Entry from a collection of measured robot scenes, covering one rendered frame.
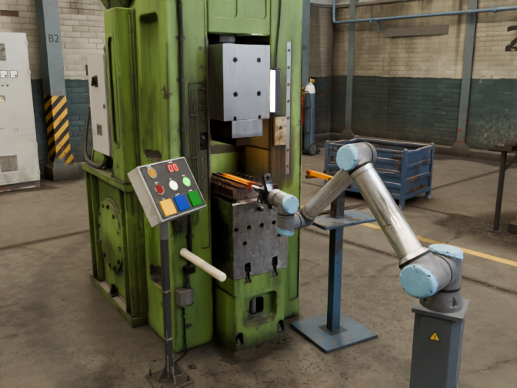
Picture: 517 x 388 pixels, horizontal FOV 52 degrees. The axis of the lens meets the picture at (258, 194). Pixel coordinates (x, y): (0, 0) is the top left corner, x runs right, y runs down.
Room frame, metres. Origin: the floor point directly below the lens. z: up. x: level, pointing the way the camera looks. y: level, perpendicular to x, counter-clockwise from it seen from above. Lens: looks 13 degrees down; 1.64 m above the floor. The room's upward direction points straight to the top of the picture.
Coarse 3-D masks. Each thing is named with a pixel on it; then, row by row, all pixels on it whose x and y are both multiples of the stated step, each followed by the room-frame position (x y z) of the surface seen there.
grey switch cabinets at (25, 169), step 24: (0, 48) 7.04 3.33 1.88; (24, 48) 7.25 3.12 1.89; (0, 72) 7.03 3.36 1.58; (24, 72) 7.23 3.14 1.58; (0, 96) 7.01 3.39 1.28; (24, 96) 7.21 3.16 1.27; (0, 120) 6.99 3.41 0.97; (24, 120) 7.19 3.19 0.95; (0, 144) 6.97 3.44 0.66; (24, 144) 7.17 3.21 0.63; (0, 168) 6.93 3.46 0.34; (24, 168) 7.15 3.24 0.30
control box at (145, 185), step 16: (176, 160) 2.61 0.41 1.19; (128, 176) 2.41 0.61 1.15; (144, 176) 2.38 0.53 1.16; (160, 176) 2.46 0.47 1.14; (176, 176) 2.55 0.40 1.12; (192, 176) 2.64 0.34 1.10; (144, 192) 2.36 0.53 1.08; (176, 192) 2.48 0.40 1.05; (144, 208) 2.37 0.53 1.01; (160, 208) 2.35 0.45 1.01; (176, 208) 2.43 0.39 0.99; (192, 208) 2.51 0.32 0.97; (160, 224) 2.38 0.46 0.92
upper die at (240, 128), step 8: (216, 120) 3.00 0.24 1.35; (240, 120) 2.89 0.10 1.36; (248, 120) 2.92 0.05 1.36; (256, 120) 2.95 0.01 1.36; (216, 128) 3.00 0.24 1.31; (224, 128) 2.93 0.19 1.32; (232, 128) 2.86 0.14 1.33; (240, 128) 2.89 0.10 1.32; (248, 128) 2.92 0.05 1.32; (256, 128) 2.95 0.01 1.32; (224, 136) 2.93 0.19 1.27; (232, 136) 2.86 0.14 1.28; (240, 136) 2.89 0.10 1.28; (248, 136) 2.92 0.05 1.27
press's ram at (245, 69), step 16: (208, 48) 2.96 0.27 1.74; (224, 48) 2.84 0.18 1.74; (240, 48) 2.89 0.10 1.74; (256, 48) 2.95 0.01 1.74; (208, 64) 2.96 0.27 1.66; (224, 64) 2.84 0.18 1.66; (240, 64) 2.89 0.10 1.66; (256, 64) 2.95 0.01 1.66; (224, 80) 2.84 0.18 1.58; (240, 80) 2.89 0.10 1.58; (256, 80) 2.95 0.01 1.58; (224, 96) 2.84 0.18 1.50; (240, 96) 2.89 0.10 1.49; (256, 96) 2.95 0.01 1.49; (224, 112) 2.83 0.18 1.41; (240, 112) 2.89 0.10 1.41; (256, 112) 2.95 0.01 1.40
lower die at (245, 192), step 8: (216, 176) 3.19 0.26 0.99; (224, 176) 3.14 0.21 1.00; (216, 184) 3.01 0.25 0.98; (224, 184) 3.01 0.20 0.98; (232, 184) 2.97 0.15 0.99; (240, 184) 2.97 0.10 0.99; (224, 192) 2.94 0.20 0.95; (232, 192) 2.86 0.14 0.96; (240, 192) 2.89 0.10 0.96; (248, 192) 2.92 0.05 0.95
